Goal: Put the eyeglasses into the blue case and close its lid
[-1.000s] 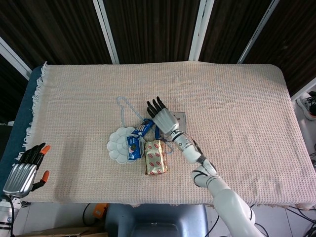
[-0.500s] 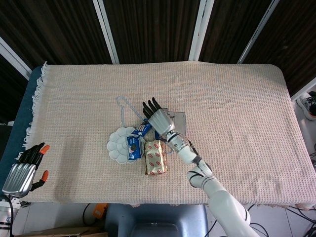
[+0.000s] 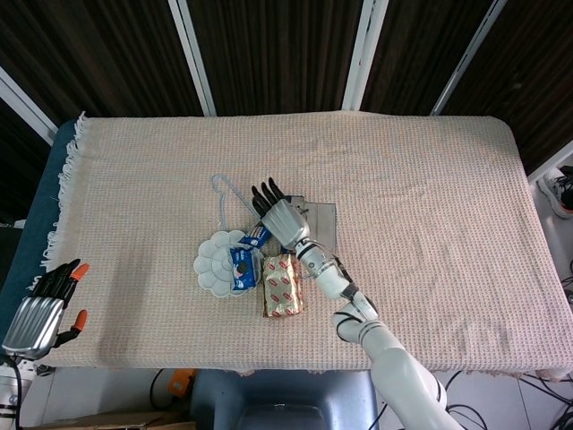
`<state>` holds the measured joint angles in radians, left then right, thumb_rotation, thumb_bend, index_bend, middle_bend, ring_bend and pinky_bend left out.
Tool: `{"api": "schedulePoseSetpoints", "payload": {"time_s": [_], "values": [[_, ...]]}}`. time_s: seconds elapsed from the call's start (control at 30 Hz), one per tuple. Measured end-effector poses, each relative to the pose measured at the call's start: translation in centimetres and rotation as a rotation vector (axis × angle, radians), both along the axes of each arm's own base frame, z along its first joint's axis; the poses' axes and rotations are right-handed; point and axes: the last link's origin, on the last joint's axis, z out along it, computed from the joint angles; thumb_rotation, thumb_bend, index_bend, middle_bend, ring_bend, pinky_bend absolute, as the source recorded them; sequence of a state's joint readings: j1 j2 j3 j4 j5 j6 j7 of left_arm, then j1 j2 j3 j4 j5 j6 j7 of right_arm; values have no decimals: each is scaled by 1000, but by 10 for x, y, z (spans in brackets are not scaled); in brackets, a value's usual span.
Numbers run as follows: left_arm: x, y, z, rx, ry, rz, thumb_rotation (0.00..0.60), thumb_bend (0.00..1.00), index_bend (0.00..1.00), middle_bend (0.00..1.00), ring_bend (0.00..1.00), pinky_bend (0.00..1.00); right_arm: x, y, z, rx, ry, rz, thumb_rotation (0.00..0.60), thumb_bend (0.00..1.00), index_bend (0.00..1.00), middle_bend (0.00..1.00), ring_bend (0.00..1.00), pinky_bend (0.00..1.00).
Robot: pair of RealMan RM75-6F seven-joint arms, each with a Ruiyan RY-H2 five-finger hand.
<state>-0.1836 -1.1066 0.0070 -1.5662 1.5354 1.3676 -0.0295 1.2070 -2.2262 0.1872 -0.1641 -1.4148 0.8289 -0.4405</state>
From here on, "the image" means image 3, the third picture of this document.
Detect black floor cables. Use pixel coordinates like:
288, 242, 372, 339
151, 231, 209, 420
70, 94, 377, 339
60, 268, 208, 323
447, 371, 573, 430

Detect silver right hand black fingers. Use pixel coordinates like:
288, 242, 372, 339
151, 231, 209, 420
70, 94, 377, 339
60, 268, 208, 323
250, 176, 312, 252

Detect silver left hand orange fingertips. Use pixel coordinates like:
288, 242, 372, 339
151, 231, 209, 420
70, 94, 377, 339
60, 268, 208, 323
2, 258, 90, 361

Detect flat blue cookie packet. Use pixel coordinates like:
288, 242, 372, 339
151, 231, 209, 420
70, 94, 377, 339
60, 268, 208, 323
227, 245, 262, 295

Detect gold snack packet red labels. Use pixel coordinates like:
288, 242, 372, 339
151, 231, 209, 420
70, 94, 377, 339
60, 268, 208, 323
261, 253, 306, 319

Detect white sneaker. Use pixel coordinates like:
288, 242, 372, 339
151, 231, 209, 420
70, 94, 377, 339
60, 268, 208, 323
535, 166, 573, 219

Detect beige waffle tablecloth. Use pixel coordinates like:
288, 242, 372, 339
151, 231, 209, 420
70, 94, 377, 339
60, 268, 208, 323
11, 110, 573, 377

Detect white flower-shaped paint palette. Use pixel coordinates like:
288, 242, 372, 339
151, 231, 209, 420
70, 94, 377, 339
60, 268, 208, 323
192, 229, 265, 298

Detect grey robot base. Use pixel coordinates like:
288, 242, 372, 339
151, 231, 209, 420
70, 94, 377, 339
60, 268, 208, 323
190, 369, 380, 430

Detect orange device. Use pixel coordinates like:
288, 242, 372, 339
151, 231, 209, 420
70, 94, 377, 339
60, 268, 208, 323
168, 369, 197, 398

